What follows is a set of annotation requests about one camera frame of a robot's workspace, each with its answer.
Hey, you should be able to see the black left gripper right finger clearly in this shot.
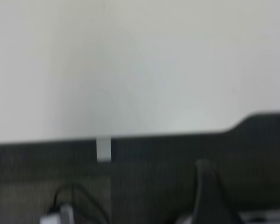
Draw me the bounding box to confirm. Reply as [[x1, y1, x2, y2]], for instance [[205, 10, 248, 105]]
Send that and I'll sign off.
[[192, 159, 238, 224]]

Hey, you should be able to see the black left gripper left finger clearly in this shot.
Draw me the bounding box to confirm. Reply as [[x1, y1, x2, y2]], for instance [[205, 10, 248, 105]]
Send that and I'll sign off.
[[53, 183, 108, 224]]

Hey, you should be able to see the white tape strip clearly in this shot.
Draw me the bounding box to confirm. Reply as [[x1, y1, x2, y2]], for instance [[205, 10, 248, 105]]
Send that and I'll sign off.
[[96, 137, 112, 162]]

